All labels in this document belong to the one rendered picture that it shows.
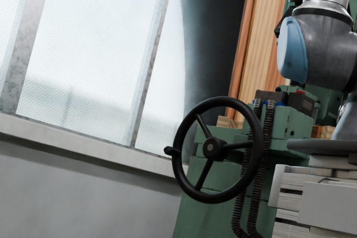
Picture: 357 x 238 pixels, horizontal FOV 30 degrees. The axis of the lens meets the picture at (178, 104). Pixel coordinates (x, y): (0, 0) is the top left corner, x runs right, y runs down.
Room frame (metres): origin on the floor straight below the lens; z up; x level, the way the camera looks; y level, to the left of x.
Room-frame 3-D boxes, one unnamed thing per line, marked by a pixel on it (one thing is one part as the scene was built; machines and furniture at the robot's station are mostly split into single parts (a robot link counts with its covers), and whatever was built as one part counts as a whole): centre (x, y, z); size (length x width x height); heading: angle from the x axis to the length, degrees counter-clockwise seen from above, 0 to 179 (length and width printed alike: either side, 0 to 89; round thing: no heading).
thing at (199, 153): (1.97, -0.30, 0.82); 0.40 x 0.21 x 0.04; 49
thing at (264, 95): (1.81, -0.28, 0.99); 0.13 x 0.11 x 0.06; 49
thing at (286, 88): (2.03, -0.36, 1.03); 0.14 x 0.07 x 0.09; 139
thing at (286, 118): (1.82, -0.28, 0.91); 0.15 x 0.14 x 0.09; 49
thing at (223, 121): (2.02, -0.15, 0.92); 0.04 x 0.03 x 0.04; 170
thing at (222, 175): (2.11, -0.42, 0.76); 0.57 x 0.45 x 0.09; 139
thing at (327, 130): (1.77, -0.42, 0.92); 0.04 x 0.04 x 0.04; 9
